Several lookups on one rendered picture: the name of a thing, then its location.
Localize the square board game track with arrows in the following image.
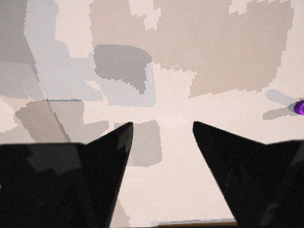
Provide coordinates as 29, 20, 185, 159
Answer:
158, 221, 238, 227

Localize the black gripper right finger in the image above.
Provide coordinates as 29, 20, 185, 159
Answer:
192, 121, 304, 226

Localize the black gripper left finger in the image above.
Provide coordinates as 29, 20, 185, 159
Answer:
0, 122, 134, 228

